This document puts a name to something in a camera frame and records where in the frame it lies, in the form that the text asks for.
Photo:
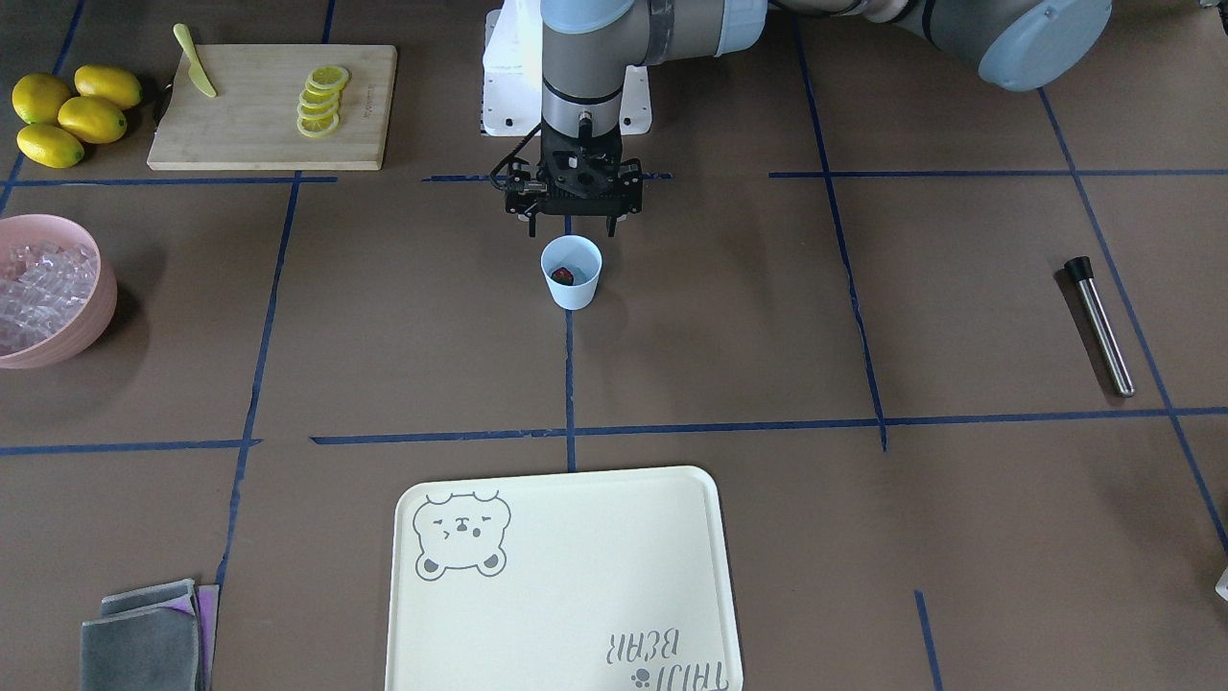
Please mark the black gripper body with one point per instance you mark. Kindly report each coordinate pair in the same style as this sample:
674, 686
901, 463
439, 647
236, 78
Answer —
519, 178

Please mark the steel muddler black tip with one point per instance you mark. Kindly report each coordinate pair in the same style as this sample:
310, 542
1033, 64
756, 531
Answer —
1080, 272

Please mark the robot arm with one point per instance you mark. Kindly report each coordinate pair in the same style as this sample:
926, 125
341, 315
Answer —
570, 78

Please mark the light blue cup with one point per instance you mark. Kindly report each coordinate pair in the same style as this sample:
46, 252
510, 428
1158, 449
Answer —
571, 266

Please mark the pile of ice cubes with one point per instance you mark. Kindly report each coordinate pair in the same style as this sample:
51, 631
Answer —
43, 288

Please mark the lemon slices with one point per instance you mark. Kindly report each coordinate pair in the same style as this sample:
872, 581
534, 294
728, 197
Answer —
318, 108

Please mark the bamboo cutting board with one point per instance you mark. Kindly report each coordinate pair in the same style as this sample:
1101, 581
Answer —
250, 125

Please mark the cream bear tray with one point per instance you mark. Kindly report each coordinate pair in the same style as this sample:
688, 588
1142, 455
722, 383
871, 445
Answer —
598, 580

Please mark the yellow-green plastic knife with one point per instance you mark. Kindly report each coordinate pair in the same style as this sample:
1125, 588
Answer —
195, 70

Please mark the yellow lemon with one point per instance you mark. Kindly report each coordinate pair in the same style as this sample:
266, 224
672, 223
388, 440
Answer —
93, 120
37, 98
50, 146
117, 85

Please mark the pink bowl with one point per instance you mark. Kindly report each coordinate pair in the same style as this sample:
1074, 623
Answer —
97, 312

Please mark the grey folded cloth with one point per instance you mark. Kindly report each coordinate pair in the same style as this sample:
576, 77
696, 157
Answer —
158, 637

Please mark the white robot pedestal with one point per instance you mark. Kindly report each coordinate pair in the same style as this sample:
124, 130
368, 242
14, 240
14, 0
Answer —
511, 98

